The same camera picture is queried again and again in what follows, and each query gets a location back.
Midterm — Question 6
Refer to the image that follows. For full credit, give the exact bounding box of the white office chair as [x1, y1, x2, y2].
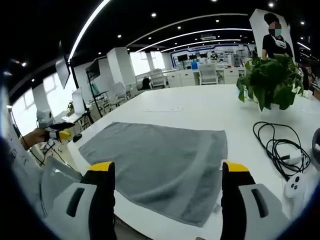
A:
[199, 63, 219, 86]
[149, 69, 166, 90]

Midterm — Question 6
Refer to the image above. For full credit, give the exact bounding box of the grey white round device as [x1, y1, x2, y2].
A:
[311, 128, 320, 154]

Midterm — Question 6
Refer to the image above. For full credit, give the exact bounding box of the black floor stand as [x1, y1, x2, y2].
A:
[70, 59, 104, 130]

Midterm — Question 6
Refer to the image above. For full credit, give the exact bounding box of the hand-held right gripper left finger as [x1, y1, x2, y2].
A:
[46, 161, 117, 240]

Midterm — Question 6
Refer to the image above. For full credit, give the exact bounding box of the person's white shirt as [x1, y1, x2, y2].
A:
[0, 99, 45, 208]

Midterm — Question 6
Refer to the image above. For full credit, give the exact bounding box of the hanging black monitor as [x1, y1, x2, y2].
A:
[55, 55, 71, 90]

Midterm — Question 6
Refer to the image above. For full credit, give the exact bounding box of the white power adapter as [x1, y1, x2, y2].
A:
[281, 151, 305, 166]

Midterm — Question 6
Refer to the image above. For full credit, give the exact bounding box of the grey towel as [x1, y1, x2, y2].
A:
[78, 121, 229, 228]

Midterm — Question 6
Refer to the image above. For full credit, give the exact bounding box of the grey chair back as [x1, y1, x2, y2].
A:
[40, 156, 84, 217]

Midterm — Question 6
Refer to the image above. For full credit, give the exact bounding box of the person's left hand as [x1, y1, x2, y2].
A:
[21, 128, 51, 151]

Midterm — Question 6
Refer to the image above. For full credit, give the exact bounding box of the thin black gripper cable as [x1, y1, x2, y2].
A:
[24, 142, 71, 169]

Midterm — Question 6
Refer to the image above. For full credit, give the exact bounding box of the white handheld controller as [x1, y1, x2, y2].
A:
[284, 174, 310, 201]

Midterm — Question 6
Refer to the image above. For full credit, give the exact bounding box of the black coiled cable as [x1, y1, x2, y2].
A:
[252, 121, 311, 182]

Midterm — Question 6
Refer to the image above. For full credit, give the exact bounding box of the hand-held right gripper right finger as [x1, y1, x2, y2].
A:
[220, 161, 291, 240]

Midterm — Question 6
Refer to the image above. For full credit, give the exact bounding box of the white table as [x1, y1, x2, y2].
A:
[66, 84, 320, 240]

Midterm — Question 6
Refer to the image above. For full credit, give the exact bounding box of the green potted plant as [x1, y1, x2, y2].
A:
[235, 54, 305, 113]

